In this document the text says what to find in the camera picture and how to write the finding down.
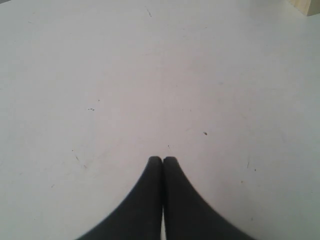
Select wooden cube block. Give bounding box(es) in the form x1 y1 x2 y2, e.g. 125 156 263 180
289 0 320 17

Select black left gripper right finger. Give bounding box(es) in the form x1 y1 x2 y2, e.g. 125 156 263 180
162 156 252 240

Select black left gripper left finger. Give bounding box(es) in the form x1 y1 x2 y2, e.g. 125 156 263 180
81 156 163 240

